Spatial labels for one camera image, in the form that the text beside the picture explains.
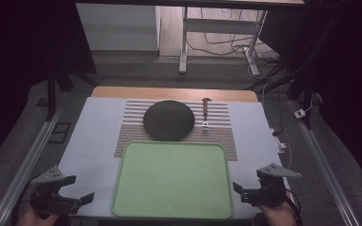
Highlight dark curtain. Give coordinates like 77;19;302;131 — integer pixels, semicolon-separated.
260;0;362;194
0;0;97;172

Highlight green plastic tray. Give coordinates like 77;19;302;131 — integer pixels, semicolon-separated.
110;140;234;220

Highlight person's right hand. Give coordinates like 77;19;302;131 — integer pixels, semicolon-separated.
256;202;297;226

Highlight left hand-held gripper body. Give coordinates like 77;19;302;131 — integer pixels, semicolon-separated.
29;166;80;219

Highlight person's left hand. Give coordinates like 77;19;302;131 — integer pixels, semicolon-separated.
16;204;61;226

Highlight brown-handled peeler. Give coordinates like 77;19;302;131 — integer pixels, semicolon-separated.
201;97;213;133

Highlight striped woven placemat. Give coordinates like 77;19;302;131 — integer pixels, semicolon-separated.
113;99;239;162

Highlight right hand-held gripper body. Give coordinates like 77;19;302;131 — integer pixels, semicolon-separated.
255;162;303;209

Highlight black metal stand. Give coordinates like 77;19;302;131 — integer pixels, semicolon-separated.
44;60;100;122
246;12;343;130

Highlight white cabinet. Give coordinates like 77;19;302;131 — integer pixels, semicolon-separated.
75;3;161;53

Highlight aluminium rail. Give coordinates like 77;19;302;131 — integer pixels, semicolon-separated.
289;99;361;226
0;107;64;226

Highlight white desk frame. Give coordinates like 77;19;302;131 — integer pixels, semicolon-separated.
178;6;269;77

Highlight black floor cables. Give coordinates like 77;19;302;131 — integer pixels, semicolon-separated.
187;8;286;137

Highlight black floor plate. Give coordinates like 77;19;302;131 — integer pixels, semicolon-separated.
47;121;73;145

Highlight white connector with cable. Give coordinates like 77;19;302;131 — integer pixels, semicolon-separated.
269;127;293;170

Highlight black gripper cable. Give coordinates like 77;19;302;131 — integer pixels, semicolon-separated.
283;192;304;226

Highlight pale table cover sheet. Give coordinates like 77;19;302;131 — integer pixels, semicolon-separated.
58;96;292;219

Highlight white plug adapter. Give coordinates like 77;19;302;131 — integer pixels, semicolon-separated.
293;108;307;120

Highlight dark round textured plate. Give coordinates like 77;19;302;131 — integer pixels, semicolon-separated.
142;100;196;142

